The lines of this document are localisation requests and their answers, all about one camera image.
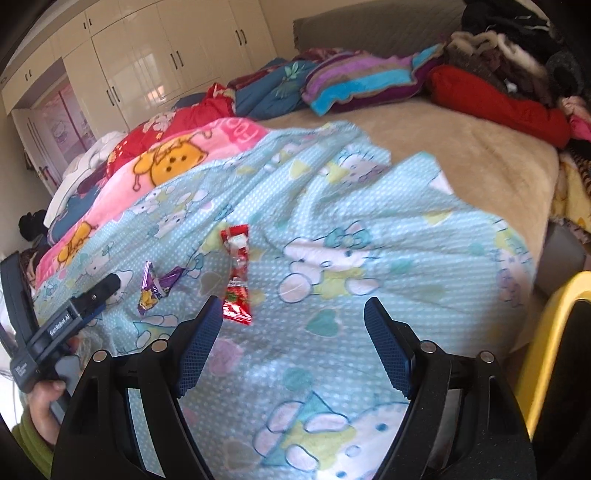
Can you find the pink cartoon bear blanket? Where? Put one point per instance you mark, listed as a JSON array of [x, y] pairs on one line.
[[218, 140]]

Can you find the yellow rimmed black trash bin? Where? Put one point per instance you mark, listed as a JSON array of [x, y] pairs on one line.
[[553, 389]]

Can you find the blue leaf print quilt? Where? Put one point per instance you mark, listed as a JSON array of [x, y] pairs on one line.
[[269, 93]]

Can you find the pile of dark clothes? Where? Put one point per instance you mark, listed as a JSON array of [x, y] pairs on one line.
[[514, 47]]

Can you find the beige bed sheet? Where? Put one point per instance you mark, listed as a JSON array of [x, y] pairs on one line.
[[490, 166]]

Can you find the green sleeve forearm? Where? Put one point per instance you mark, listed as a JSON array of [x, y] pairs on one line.
[[34, 446]]

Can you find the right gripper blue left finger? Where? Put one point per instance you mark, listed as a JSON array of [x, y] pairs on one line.
[[197, 341]]

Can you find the yellow cartoon print blanket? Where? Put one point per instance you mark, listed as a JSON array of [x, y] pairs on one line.
[[570, 201]]

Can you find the cream glossy wardrobe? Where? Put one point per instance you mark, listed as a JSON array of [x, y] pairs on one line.
[[98, 66]]

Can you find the grey padded headboard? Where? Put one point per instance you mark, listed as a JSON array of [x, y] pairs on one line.
[[383, 28]]

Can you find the red floral quilt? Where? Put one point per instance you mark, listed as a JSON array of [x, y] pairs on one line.
[[171, 124]]

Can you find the purple candy wrapper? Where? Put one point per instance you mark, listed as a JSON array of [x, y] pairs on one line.
[[154, 288]]

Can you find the person's left hand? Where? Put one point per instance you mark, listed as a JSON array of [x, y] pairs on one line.
[[38, 411]]

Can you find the red folded garment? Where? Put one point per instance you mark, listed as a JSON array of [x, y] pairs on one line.
[[461, 91]]

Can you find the light blue Hello Kitty blanket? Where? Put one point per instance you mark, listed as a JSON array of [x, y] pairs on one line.
[[300, 393]]

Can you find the purple blue striped pillow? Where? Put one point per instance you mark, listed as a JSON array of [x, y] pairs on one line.
[[354, 80]]

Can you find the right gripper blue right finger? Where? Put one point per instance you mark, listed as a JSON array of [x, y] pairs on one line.
[[395, 353]]

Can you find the red white snack wrapper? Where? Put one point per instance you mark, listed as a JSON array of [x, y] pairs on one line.
[[236, 304]]

